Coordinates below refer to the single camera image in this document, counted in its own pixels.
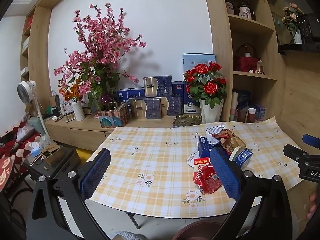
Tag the black side table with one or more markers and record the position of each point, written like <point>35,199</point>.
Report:
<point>65,160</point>

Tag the gold and blue gift box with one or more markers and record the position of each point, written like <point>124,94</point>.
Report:
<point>157,86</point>
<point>172,106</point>
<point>146,108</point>

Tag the white plastic bag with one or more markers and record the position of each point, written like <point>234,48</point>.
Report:
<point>25,132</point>

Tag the red artificial roses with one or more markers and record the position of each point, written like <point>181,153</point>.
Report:
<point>205,82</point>

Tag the orange artificial flowers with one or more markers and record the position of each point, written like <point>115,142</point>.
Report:
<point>71,92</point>

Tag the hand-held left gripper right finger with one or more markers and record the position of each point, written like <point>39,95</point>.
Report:
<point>225,172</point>

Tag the red cigarette pack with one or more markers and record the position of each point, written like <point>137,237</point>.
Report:
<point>202,161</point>

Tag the white standing fan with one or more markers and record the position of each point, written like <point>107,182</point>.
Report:
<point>25,91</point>

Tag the white printed receipt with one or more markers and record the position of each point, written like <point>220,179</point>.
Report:
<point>192,158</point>

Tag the stack of paper cups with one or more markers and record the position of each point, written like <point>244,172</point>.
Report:
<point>235,107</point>

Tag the pink rose bouquet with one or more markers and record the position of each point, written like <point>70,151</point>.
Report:
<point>291,17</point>

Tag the small blue purple box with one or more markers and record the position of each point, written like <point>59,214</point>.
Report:
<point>260,112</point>

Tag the yellow plaid floral tablecloth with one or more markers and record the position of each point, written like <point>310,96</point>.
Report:
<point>150,155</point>

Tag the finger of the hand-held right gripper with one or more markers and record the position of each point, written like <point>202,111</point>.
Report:
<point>311,140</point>
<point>291,151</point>

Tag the person's left leg grey fleece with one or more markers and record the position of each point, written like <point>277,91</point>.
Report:
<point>127,237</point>

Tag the white faceted vase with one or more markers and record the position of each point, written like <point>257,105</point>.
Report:
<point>211,113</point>

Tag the white supplement box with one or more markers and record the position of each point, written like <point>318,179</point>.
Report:
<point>68,105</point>

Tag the red gift basket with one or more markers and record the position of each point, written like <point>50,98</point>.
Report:
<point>246,63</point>

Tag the person's right hand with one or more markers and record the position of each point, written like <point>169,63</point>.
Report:
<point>313,205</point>

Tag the white tape roll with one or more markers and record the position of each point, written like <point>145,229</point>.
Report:
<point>235,155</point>

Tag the blue coffee carton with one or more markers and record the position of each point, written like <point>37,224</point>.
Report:
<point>203,146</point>

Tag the light blue and white box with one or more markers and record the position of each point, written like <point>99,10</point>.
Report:
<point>197,60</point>

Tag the crumpled white paper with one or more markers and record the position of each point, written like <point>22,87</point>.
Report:
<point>212,131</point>

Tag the open cardboard box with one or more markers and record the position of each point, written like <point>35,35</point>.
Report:
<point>51,153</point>

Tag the round red tin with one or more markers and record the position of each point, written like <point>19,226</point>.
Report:
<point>5,175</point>

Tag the small paper gift bag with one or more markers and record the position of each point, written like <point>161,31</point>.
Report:
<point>56,105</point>

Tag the decorated teal tin box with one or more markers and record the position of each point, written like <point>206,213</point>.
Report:
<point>112,118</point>

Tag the red checkered blanket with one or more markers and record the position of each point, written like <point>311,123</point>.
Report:
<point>15,150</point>

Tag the dark blue box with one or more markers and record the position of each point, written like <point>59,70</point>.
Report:
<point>177,88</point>

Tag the navy patterned box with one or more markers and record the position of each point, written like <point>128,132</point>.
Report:
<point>243,98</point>

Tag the pink artificial blossom arrangement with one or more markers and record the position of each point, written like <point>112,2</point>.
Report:
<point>100,45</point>

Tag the tall blue and white box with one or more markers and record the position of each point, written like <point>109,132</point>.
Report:
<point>191,105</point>

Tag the white wall outlet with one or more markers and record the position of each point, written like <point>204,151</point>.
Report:
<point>126,71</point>

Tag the brown ceramic jar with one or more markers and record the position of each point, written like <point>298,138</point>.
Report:
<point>245,11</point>
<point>230,6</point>

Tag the flat blue carton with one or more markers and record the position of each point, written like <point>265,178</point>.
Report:
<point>131,94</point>

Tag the row of small brown bottles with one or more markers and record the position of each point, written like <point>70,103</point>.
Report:
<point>70,117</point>

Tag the black appliance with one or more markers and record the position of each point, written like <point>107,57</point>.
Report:
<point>310,28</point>

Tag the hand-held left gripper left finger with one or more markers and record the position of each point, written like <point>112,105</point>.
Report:
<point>96,172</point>

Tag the gold metal tray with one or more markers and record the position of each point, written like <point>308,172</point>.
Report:
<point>187,121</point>

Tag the black folding table frame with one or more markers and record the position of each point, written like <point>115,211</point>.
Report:
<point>133,220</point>

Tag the small glass perfume bottle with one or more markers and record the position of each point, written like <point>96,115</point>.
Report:
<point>260,67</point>

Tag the purple artificial flowers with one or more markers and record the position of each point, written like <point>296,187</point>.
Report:
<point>107,98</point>

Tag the crushed red drink can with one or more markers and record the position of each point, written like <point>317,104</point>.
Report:
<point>206,180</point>

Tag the white ribbed vase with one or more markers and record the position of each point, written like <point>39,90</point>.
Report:
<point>78,111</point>

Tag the black stone counter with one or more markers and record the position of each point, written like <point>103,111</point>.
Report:
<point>297,48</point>

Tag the brown plastic bin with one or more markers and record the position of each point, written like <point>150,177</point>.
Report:
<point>197,231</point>

